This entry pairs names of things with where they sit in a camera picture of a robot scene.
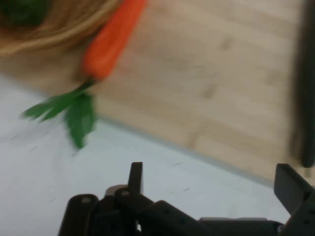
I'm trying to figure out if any dark green cucumber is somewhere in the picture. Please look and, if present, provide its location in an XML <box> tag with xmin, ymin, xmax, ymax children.
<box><xmin>0</xmin><ymin>0</ymin><xmax>51</xmax><ymax>27</ymax></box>

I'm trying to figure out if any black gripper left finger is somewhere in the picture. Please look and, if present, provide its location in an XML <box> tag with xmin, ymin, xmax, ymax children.
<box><xmin>58</xmin><ymin>162</ymin><xmax>205</xmax><ymax>236</ymax></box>

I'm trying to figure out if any light wooden cutting board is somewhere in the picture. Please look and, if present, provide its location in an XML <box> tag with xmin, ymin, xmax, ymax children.
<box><xmin>0</xmin><ymin>0</ymin><xmax>315</xmax><ymax>189</ymax></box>

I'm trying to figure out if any woven wicker basket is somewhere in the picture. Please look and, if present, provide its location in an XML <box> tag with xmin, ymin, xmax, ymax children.
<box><xmin>0</xmin><ymin>0</ymin><xmax>121</xmax><ymax>56</ymax></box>

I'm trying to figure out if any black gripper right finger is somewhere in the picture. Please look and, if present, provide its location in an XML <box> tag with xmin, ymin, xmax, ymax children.
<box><xmin>273</xmin><ymin>163</ymin><xmax>315</xmax><ymax>236</ymax></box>

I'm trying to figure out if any black bar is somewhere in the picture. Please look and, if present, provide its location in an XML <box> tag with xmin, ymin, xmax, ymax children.
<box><xmin>289</xmin><ymin>0</ymin><xmax>315</xmax><ymax>169</ymax></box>

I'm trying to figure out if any orange carrot with green leaves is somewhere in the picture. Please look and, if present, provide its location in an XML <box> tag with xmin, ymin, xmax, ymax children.
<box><xmin>21</xmin><ymin>0</ymin><xmax>148</xmax><ymax>149</ymax></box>

